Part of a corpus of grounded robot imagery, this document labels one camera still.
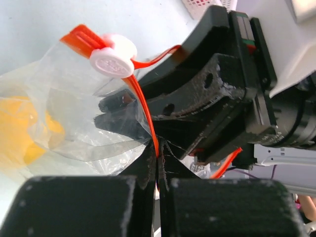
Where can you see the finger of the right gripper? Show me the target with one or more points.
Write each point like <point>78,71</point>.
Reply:
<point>208,131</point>
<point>198,76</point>

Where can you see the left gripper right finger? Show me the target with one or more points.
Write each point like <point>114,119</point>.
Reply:
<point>195,207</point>

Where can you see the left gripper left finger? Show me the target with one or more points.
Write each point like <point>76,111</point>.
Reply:
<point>87,206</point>

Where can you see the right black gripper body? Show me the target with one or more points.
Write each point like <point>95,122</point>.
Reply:
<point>289,120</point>

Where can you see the clear zip top bag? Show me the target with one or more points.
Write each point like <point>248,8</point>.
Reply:
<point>89,102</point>

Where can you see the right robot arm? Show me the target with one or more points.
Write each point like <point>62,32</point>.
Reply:
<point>211,97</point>

